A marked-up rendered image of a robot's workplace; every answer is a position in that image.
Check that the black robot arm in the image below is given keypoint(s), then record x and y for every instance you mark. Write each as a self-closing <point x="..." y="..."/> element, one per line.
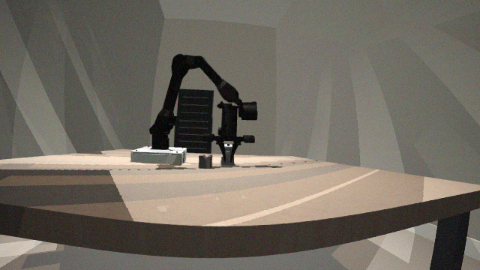
<point x="166" y="119"/>

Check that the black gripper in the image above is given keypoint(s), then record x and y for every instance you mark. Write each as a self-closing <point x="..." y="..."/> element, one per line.
<point x="228" y="129"/>

